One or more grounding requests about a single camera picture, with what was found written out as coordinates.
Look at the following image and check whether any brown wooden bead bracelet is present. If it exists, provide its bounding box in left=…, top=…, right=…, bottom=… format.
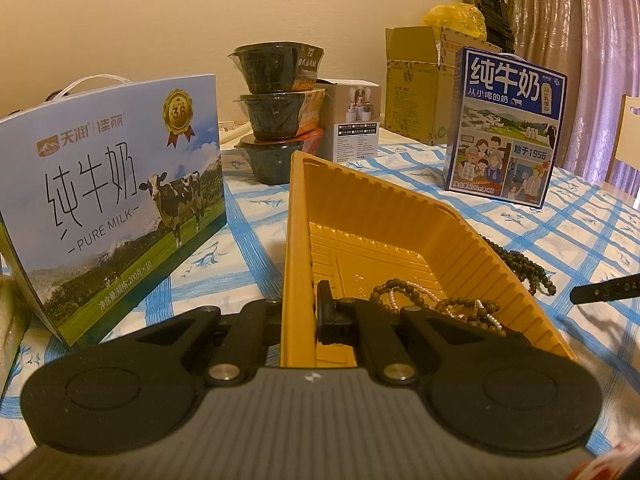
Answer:
left=369, top=278, right=508, bottom=337

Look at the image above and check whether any dark green bead necklace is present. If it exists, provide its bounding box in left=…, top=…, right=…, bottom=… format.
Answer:
left=480, top=235, right=558, bottom=297

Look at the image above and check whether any orange plastic tray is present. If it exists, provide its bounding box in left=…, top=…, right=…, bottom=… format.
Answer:
left=280, top=152, right=575, bottom=368

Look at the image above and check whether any blue checked tablecloth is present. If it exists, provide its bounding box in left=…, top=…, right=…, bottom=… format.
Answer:
left=0, top=129, right=640, bottom=461

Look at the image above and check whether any cream wooden chair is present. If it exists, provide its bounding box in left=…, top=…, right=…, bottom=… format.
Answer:
left=605, top=94, right=639, bottom=191

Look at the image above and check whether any light blue milk carton box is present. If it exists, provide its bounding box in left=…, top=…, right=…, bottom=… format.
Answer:
left=1, top=74, right=226, bottom=349

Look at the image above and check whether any dark blue milk carton box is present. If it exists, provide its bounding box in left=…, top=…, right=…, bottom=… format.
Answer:
left=444, top=47, right=567, bottom=209

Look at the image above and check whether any pink shiny curtain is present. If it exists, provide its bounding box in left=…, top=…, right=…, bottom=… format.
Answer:
left=508, top=0, right=639, bottom=195

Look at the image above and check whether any bottom black instant noodle bowl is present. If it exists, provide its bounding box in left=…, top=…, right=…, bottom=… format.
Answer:
left=236, top=127, right=323, bottom=185

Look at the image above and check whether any black instant noodle bowl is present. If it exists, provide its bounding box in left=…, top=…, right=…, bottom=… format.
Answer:
left=236, top=127, right=323, bottom=185
left=236, top=89, right=326, bottom=142
left=229, top=41, right=324, bottom=94

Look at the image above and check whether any black handbag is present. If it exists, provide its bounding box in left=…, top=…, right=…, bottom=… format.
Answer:
left=471, top=0, right=514, bottom=53

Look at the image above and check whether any brown cardboard box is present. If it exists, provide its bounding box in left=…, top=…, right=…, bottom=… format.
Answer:
left=384, top=26, right=501, bottom=145

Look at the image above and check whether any small white product box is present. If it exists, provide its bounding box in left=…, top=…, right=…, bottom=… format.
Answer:
left=316, top=78, right=381, bottom=162

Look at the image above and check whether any yellow plastic bag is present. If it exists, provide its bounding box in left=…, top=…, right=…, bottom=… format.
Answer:
left=421, top=2, right=487, bottom=41

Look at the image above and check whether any middle black instant noodle bowl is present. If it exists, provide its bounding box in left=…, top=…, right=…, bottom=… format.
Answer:
left=236, top=89, right=326, bottom=142

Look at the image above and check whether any top black instant noodle bowl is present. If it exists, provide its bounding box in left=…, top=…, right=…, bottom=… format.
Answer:
left=229, top=41, right=324, bottom=94

